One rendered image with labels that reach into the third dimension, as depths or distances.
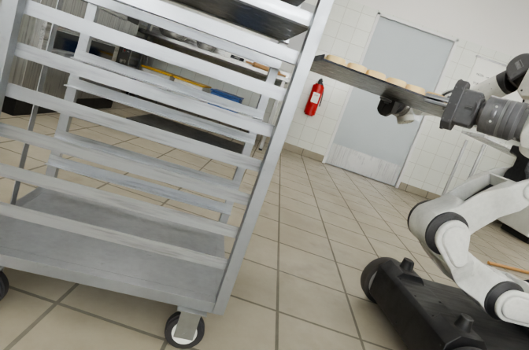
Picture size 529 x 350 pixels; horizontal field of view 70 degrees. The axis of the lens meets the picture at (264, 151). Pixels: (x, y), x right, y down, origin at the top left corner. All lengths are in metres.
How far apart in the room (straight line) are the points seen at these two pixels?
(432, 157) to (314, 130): 1.63
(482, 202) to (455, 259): 0.20
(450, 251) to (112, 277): 0.97
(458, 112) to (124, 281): 0.89
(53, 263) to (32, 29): 1.98
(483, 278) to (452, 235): 0.25
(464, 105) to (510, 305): 0.78
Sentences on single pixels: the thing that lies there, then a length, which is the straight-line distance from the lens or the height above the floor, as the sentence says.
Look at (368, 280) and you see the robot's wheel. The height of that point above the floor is 0.09.
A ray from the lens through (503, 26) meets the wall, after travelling 5.86.
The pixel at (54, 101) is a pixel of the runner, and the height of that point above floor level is 0.52.
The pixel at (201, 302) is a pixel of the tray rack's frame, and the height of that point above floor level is 0.14.
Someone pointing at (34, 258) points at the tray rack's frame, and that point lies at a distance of 1.05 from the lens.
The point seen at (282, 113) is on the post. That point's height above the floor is 0.65.
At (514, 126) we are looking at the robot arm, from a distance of 0.97.
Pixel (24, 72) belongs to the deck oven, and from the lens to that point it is 2.83.
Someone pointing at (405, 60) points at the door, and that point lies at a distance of 5.37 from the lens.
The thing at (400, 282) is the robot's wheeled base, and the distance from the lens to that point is 1.53.
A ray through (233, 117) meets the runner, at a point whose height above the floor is 0.60.
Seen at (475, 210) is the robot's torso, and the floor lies 0.54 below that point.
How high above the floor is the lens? 0.69
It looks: 9 degrees down
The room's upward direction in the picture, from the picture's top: 19 degrees clockwise
